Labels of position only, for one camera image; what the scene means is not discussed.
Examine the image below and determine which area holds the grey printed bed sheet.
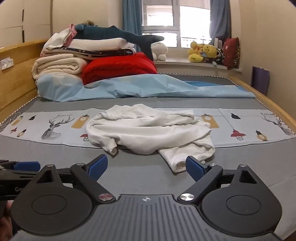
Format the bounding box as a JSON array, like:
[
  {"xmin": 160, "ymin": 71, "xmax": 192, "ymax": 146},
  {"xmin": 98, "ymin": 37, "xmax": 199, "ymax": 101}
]
[{"xmin": 0, "ymin": 74, "xmax": 296, "ymax": 241}]

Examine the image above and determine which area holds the cream folded blanket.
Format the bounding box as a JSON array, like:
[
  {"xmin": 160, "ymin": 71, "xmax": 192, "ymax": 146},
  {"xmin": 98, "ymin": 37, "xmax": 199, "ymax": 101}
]
[{"xmin": 31, "ymin": 54, "xmax": 88, "ymax": 80}]

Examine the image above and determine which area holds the yellow duck plush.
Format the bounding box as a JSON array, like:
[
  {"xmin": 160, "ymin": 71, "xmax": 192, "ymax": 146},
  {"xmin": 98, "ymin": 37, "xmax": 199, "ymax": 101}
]
[{"xmin": 187, "ymin": 42, "xmax": 204, "ymax": 63}]

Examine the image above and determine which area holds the window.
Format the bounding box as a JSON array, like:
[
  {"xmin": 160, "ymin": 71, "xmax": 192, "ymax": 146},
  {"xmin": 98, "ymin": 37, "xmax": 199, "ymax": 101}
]
[{"xmin": 140, "ymin": 0, "xmax": 212, "ymax": 49}]

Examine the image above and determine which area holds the person's left hand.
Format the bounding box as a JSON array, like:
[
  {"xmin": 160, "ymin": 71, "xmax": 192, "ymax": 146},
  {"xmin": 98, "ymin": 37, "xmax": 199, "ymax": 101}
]
[{"xmin": 0, "ymin": 200, "xmax": 15, "ymax": 241}]

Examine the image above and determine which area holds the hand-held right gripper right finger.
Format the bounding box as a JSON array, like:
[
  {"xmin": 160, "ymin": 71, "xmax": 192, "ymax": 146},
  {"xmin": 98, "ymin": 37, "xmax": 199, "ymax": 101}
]
[{"xmin": 177, "ymin": 156, "xmax": 262, "ymax": 203}]

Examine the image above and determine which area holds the wooden bed frame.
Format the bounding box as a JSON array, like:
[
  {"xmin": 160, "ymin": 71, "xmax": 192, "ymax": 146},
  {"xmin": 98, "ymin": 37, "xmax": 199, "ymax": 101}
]
[{"xmin": 0, "ymin": 39, "xmax": 296, "ymax": 137}]

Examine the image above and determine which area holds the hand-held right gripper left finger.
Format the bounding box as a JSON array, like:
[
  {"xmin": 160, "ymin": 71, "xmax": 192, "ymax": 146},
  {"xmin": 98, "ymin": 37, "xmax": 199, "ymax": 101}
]
[{"xmin": 35, "ymin": 154, "xmax": 116, "ymax": 202}]

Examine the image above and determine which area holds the purple rolled mat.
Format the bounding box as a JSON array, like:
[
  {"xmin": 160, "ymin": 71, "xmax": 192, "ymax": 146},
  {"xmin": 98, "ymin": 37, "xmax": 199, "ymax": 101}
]
[{"xmin": 251, "ymin": 66, "xmax": 270, "ymax": 97}]

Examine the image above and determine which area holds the teal shark plush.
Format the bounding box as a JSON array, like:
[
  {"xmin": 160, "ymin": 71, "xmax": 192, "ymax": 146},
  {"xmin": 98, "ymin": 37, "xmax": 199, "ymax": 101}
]
[{"xmin": 73, "ymin": 23, "xmax": 165, "ymax": 60}]

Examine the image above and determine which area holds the white garment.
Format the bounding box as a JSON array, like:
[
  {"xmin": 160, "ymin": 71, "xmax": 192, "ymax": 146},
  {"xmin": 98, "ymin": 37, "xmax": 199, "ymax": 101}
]
[{"xmin": 86, "ymin": 104, "xmax": 215, "ymax": 173}]

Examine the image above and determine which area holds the cream wardrobe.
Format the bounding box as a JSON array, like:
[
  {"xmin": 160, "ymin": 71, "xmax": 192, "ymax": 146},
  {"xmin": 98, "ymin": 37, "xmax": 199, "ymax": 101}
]
[{"xmin": 0, "ymin": 0, "xmax": 53, "ymax": 48}]

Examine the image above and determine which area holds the white folded bedding stack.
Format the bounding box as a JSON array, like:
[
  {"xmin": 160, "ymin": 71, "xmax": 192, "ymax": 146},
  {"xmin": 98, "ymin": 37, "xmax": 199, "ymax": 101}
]
[{"xmin": 43, "ymin": 47, "xmax": 137, "ymax": 61}]

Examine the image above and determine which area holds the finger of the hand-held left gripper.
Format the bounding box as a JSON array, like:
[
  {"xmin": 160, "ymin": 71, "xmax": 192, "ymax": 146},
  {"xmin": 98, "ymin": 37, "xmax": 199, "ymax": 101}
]
[{"xmin": 0, "ymin": 159, "xmax": 47, "ymax": 178}]

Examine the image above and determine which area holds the yellow round plush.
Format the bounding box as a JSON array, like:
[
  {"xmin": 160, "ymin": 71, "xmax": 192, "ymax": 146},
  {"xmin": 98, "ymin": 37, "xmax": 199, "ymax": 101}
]
[{"xmin": 202, "ymin": 44, "xmax": 218, "ymax": 59}]

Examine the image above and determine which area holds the white plush toy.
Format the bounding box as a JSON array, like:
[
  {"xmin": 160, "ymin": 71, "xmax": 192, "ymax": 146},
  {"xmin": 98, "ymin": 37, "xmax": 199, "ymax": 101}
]
[{"xmin": 150, "ymin": 42, "xmax": 169, "ymax": 61}]

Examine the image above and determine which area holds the black white striped plush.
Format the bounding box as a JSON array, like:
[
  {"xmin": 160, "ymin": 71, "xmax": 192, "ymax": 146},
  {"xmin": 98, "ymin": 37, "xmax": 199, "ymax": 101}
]
[{"xmin": 212, "ymin": 47, "xmax": 225, "ymax": 65}]

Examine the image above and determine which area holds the light blue sheet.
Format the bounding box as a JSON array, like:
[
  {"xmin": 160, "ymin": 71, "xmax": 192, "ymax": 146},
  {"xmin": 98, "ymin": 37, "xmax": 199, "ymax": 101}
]
[{"xmin": 36, "ymin": 74, "xmax": 257, "ymax": 103}]

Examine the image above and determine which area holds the tissue box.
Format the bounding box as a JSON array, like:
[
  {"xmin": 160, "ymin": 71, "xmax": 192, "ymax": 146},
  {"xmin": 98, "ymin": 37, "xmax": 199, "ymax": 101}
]
[{"xmin": 0, "ymin": 57, "xmax": 15, "ymax": 71}]

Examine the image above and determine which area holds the white pink-trimmed cloth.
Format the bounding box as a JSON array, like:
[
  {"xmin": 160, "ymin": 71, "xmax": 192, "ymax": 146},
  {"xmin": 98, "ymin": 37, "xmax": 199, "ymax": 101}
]
[{"xmin": 40, "ymin": 24, "xmax": 77, "ymax": 57}]

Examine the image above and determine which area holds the red blanket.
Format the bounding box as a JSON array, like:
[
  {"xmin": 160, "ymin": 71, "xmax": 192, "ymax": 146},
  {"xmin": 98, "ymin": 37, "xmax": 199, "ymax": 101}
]
[{"xmin": 82, "ymin": 52, "xmax": 158, "ymax": 86}]

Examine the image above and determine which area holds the blue curtain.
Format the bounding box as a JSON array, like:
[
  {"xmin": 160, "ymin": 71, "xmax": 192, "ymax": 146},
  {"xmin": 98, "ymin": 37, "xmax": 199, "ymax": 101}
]
[
  {"xmin": 122, "ymin": 0, "xmax": 143, "ymax": 54},
  {"xmin": 209, "ymin": 0, "xmax": 232, "ymax": 45}
]

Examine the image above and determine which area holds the red cushion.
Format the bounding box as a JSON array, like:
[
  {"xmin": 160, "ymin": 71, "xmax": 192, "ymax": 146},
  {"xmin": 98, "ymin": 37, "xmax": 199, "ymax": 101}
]
[{"xmin": 222, "ymin": 37, "xmax": 241, "ymax": 70}]

